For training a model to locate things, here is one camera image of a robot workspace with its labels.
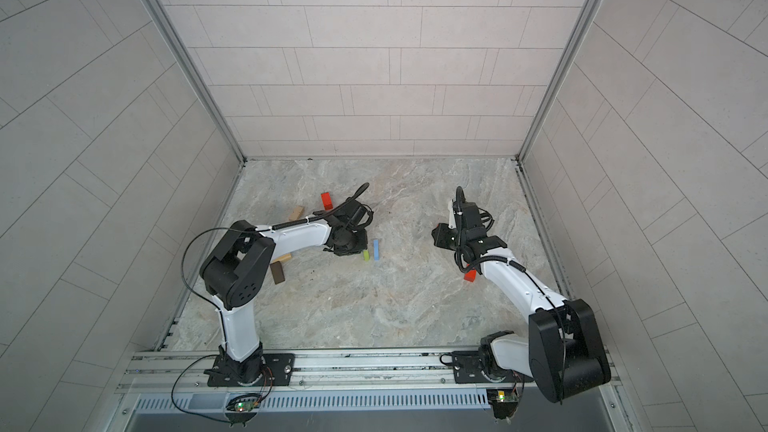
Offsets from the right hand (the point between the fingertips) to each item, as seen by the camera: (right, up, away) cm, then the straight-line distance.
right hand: (433, 232), depth 87 cm
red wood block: (-35, +8, +15) cm, 39 cm away
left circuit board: (-44, -36, -22) cm, 61 cm away
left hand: (-18, -5, +8) cm, 21 cm away
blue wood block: (-17, -6, +3) cm, 18 cm away
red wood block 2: (+11, -13, -1) cm, 17 cm away
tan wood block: (-44, +4, +13) cm, 46 cm away
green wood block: (-20, -7, +2) cm, 21 cm away
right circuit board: (+14, -36, -19) cm, 43 cm away
